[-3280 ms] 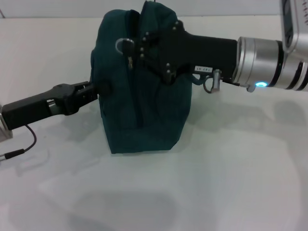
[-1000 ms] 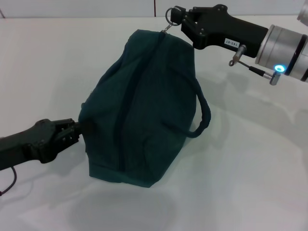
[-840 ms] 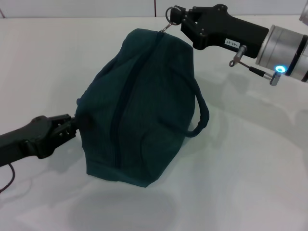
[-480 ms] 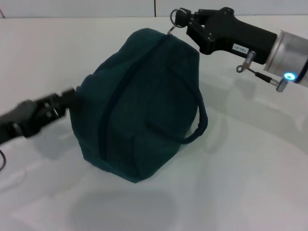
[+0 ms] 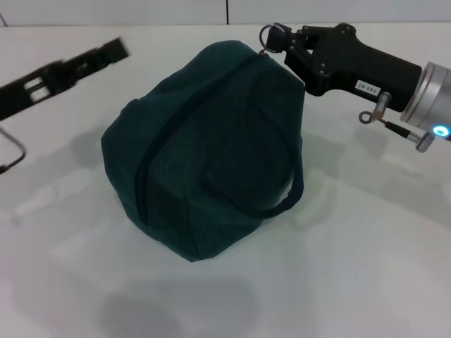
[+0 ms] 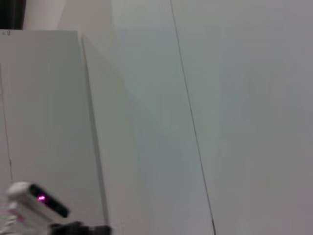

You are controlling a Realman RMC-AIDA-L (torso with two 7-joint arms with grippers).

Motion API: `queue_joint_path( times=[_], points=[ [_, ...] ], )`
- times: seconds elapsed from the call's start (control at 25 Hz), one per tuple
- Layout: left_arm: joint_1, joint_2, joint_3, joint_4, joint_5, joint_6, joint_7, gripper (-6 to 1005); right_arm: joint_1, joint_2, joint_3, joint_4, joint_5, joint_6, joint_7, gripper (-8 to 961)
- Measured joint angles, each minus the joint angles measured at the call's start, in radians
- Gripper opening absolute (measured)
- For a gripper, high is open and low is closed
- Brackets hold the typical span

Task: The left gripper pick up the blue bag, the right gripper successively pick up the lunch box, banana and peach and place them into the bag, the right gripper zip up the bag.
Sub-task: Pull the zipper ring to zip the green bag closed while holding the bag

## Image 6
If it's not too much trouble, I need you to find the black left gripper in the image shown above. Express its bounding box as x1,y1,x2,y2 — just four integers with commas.
48,221,112,235

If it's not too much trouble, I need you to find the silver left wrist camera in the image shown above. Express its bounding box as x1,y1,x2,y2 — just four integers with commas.
6,181,71,223

